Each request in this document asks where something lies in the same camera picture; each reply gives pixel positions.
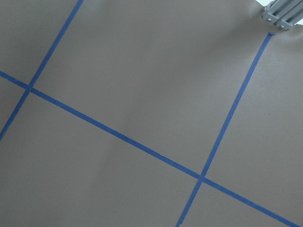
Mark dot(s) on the aluminium frame post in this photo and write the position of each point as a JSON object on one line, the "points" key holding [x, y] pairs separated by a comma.
{"points": [[284, 14]]}

